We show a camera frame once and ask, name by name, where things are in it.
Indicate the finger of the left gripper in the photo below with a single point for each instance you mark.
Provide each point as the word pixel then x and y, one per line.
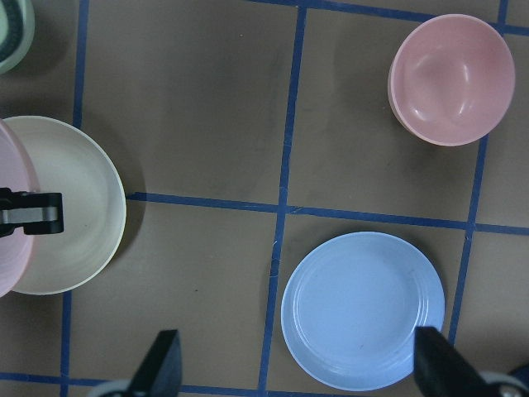
pixel 35 213

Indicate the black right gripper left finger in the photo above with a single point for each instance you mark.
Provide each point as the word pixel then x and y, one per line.
pixel 160 373

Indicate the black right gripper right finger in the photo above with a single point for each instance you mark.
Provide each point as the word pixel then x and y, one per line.
pixel 439 370

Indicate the pink plate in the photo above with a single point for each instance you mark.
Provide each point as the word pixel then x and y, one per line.
pixel 18 177

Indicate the blue plate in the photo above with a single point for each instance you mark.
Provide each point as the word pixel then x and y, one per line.
pixel 351 307

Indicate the cream plate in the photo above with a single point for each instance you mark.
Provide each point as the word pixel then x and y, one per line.
pixel 69 162

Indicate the green bowl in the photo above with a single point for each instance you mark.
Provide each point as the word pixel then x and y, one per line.
pixel 18 24

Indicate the pink bowl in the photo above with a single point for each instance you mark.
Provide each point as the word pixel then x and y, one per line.
pixel 452 80

